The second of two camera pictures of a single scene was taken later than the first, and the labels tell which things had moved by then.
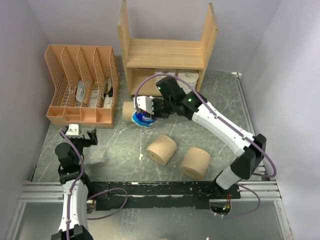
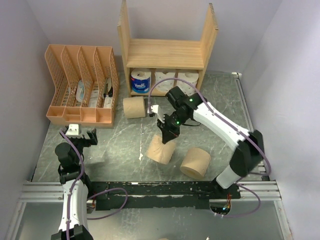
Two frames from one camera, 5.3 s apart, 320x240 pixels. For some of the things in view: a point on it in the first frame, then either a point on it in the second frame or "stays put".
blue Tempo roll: [143, 119] → [140, 80]
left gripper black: [87, 143] stays put
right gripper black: [156, 115] → [166, 126]
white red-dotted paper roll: [191, 77] stays put
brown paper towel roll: [162, 149] stays put
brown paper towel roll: [196, 162] stays put
